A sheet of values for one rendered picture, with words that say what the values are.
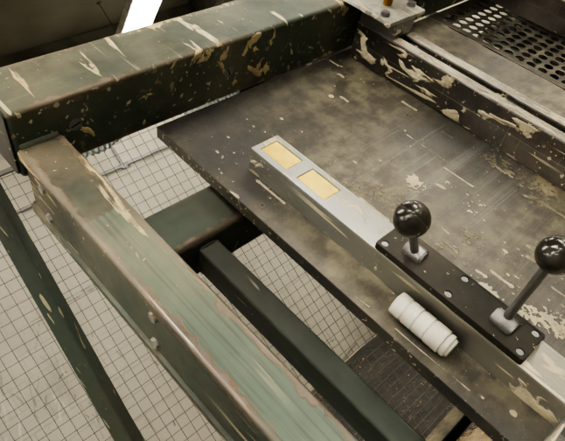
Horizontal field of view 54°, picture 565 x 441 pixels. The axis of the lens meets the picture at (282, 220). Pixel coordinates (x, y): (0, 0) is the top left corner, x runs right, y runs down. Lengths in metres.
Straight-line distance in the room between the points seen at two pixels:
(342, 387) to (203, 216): 0.29
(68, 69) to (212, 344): 0.42
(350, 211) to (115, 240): 0.28
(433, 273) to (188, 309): 0.28
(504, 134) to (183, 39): 0.51
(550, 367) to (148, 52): 0.63
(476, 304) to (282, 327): 0.23
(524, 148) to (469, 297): 0.36
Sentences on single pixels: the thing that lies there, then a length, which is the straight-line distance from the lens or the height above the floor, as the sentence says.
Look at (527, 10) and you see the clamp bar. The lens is 1.43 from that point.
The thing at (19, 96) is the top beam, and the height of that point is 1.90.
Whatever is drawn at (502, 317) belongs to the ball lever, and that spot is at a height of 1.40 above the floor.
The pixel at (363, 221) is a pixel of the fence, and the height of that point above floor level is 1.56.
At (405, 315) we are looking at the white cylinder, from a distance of 0.63.
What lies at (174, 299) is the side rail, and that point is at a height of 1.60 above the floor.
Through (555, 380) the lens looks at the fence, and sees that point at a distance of 0.64.
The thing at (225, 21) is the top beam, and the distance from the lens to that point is 0.91.
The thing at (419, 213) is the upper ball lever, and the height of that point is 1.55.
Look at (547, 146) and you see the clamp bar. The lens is 0.92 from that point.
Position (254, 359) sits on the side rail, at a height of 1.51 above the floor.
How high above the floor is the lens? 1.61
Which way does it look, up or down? level
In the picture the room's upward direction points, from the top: 31 degrees counter-clockwise
